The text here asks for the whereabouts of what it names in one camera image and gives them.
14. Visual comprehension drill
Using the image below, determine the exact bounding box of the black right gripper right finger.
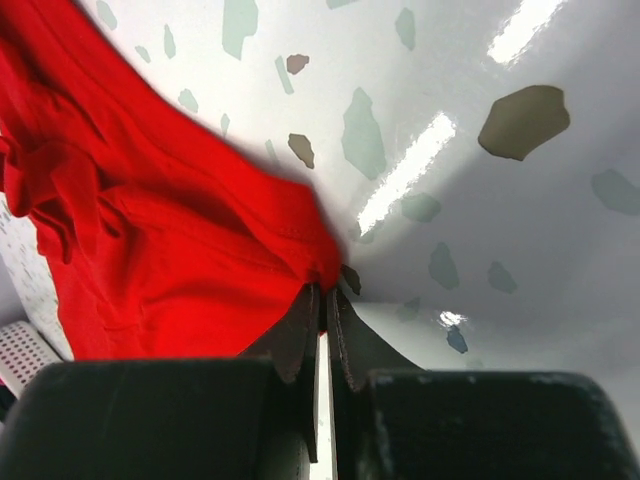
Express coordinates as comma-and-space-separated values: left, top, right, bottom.
326, 288, 417, 479

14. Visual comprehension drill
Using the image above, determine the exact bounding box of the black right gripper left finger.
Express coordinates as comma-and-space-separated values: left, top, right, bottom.
234, 285, 321, 463

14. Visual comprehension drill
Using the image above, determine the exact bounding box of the bright red t-shirt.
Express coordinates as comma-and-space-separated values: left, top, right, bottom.
1, 1, 342, 361

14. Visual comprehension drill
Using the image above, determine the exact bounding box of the white perforated laundry basket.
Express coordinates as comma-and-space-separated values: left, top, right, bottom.
0, 321, 61, 398

